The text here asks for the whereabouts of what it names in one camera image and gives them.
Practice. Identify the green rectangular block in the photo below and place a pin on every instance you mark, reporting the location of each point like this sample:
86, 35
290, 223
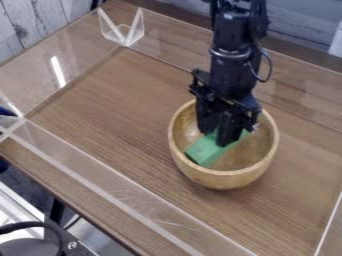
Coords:
204, 152

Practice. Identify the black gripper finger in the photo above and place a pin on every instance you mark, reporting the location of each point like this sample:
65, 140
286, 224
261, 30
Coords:
206, 116
229, 129

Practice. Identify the brown wooden bowl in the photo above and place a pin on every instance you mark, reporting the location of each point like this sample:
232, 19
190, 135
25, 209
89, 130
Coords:
242, 165

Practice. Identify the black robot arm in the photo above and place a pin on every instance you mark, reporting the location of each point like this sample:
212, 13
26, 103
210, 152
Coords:
228, 108

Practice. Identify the black table leg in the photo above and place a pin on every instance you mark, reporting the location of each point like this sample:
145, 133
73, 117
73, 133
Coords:
57, 211

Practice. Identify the clear acrylic tray wall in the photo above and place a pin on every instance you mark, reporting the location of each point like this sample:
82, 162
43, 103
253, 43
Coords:
97, 91

